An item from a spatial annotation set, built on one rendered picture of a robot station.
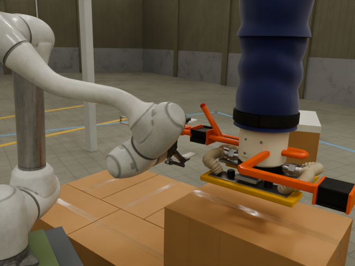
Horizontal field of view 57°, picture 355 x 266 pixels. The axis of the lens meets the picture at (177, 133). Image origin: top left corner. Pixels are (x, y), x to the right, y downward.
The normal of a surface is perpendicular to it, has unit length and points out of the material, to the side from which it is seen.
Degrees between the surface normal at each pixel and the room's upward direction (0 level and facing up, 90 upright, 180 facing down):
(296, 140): 90
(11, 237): 91
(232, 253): 90
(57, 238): 0
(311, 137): 90
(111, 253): 0
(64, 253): 0
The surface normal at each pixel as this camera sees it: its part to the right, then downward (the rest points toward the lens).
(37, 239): 0.03, -0.96
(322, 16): -0.84, 0.12
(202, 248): -0.62, 0.18
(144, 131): -0.43, 0.36
